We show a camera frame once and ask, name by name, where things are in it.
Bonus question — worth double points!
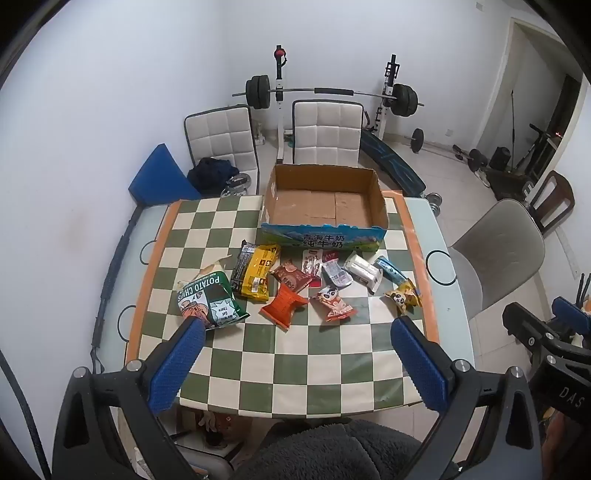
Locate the black cable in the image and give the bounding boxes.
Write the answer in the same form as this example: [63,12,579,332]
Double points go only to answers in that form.
[0,355,51,480]

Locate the brown wooden chair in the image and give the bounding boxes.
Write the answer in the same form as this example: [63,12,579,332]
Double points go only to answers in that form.
[526,170,576,236]

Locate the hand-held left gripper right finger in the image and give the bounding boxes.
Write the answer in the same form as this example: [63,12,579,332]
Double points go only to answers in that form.
[390,316,543,480]

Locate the yellow panda snack packet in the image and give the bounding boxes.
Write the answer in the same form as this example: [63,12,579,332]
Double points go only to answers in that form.
[385,279,423,315]

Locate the blue white snack packet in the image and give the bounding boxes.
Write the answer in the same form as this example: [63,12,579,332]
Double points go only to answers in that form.
[374,256,409,287]

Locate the white biscuit packet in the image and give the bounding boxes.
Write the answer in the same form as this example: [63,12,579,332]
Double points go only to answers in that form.
[344,251,384,292]

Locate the beige shell chair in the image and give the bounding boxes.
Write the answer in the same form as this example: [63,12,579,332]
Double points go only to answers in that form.
[448,198,546,315]

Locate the brown snack packet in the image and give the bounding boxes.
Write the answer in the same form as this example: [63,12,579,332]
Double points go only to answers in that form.
[270,261,314,294]

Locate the black snack packet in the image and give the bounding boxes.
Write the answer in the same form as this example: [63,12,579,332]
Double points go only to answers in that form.
[230,240,257,294]

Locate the red panda snack packet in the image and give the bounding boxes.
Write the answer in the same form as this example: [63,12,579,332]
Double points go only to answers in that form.
[309,285,358,322]

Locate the white red meat packet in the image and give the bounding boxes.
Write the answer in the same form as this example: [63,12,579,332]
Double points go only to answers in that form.
[301,249,323,288]

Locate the silver snack packet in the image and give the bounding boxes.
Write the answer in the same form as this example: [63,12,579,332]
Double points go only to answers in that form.
[322,260,354,289]

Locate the black dumbbells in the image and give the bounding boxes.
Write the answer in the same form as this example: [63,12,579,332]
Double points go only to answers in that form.
[452,145,489,175]

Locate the printed cardboard box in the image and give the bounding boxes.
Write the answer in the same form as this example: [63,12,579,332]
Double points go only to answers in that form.
[260,164,389,252]

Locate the dark blue weight bench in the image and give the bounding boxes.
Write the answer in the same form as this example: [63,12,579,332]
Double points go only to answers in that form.
[359,130,428,197]

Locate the grey fleece clothing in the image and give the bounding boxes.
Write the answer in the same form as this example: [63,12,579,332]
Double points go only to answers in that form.
[235,420,444,480]

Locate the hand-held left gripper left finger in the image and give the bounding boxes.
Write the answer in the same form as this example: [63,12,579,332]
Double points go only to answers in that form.
[53,316,207,480]

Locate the green potato chips bag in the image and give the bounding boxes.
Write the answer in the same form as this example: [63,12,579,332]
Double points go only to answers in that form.
[177,258,251,330]

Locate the green checkered tablecloth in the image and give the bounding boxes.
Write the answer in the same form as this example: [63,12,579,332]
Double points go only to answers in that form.
[124,191,439,418]

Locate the dark clothing bundle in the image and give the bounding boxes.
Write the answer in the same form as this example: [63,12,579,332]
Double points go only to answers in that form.
[187,157,241,195]

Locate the white padded chair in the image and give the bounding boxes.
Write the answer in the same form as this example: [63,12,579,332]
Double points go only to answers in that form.
[292,99,363,167]
[184,105,260,195]

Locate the small plate dumbbell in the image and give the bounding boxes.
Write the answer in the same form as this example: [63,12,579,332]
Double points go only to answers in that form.
[404,128,426,154]

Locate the black barbell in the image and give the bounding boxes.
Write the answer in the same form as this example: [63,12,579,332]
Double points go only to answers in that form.
[232,76,426,121]

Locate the blue cushion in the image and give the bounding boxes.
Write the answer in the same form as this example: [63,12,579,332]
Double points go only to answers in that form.
[128,143,202,207]

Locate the orange snack packet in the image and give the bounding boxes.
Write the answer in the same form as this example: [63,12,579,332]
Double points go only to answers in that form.
[259,281,309,330]

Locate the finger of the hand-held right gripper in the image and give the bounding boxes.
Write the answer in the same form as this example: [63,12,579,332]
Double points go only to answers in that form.
[552,296,591,340]
[502,301,591,365]

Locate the white barbell rack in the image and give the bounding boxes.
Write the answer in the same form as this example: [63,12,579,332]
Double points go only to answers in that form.
[272,45,402,162]

